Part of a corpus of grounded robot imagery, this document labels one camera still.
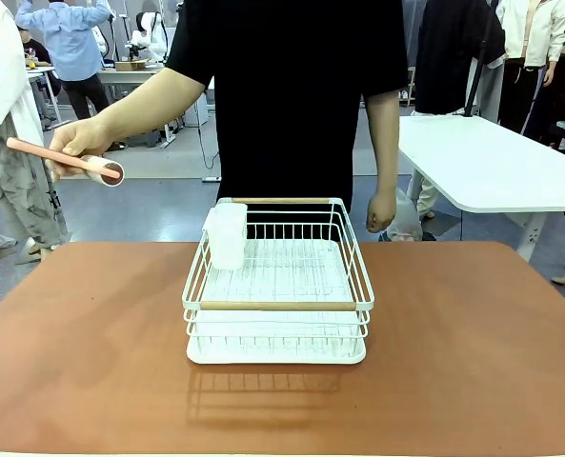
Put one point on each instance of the person in camouflage trousers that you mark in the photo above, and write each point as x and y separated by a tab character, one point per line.
6	95

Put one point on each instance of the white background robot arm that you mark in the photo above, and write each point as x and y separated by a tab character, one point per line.
154	33

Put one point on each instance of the person's left forearm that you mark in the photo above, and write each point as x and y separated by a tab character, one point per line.
383	143

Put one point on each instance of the person in blue shirt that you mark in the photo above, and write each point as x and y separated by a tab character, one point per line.
72	43

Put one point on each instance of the large white table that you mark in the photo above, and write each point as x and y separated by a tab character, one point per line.
491	166

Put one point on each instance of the person in dark coat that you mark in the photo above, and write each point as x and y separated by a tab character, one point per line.
449	57

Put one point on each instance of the white plastic utensil cup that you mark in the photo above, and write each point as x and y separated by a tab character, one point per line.
227	238

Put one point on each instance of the person's right hand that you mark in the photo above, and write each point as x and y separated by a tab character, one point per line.
84	135

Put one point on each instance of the person's right forearm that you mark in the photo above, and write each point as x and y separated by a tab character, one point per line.
144	105

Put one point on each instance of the white background desk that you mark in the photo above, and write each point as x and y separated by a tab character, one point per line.
129	76

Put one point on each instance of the black stand pole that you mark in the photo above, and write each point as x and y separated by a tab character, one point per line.
481	62

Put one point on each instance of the person in white jacket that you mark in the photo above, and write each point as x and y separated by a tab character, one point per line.
532	33

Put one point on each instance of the white power strip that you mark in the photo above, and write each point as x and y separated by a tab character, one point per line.
211	179

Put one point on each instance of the translucent plastic bag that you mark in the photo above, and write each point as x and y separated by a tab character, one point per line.
405	224

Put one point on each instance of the person's black t-shirt torso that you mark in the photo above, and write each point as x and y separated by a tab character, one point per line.
287	95

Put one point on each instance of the white drip tray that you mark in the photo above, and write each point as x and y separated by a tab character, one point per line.
272	358

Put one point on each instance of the cardboard box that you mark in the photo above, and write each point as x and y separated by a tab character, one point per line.
130	65

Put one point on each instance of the small white side desk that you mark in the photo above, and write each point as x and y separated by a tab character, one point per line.
41	72

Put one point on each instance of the person's left hand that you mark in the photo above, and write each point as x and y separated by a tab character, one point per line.
381	212

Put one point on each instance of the seated person in black shirt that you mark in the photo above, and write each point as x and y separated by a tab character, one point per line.
36	50

